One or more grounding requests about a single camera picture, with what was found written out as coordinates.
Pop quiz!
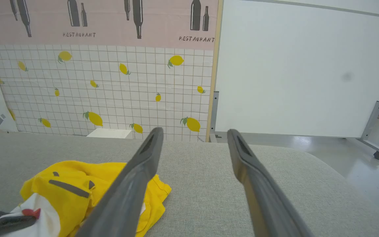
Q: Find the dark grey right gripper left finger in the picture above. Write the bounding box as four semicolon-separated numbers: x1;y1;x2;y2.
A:
75;127;164;237

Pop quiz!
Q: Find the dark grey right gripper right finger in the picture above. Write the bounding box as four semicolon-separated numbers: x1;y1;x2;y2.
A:
227;129;314;237

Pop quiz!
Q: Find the yellow garment with white patch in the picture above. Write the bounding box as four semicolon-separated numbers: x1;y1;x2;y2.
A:
0;160;172;237

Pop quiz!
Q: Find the white box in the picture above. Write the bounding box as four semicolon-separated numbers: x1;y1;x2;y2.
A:
86;128;133;139

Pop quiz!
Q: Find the lemon print tablecloth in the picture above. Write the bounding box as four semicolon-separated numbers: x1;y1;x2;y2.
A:
0;0;224;143

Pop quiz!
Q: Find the grey metal partition leg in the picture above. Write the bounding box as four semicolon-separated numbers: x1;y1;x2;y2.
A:
357;51;379;155
209;92;223;143

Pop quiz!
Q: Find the white partition board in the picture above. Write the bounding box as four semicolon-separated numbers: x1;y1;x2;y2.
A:
214;0;379;139

